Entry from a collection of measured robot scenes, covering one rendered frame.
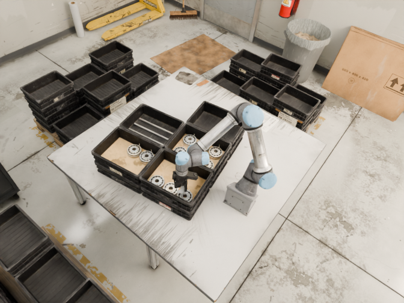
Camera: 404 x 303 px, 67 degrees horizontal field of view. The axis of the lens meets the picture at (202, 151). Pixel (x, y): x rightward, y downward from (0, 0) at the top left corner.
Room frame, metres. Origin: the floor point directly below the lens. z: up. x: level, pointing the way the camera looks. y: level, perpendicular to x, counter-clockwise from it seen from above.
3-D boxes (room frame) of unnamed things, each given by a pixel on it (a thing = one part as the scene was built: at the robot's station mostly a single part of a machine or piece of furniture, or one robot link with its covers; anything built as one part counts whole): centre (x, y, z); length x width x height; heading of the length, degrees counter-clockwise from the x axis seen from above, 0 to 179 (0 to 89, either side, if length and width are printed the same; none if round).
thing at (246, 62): (3.26, -0.46, 0.31); 0.40 x 0.30 x 0.34; 57
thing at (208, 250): (1.57, 0.06, 0.35); 1.60 x 1.60 x 0.70; 57
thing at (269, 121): (2.03, -0.47, 0.70); 0.33 x 0.23 x 0.01; 57
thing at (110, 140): (1.31, 0.51, 0.87); 0.40 x 0.30 x 0.11; 66
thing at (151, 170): (1.15, 0.15, 0.87); 0.40 x 0.30 x 0.11; 66
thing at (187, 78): (2.48, 0.24, 0.71); 0.22 x 0.19 x 0.01; 57
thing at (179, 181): (1.06, 0.11, 1.04); 0.09 x 0.08 x 0.12; 110
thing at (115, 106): (2.28, 0.90, 0.41); 0.31 x 0.02 x 0.16; 147
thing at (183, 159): (1.06, 0.10, 1.19); 0.09 x 0.08 x 0.11; 109
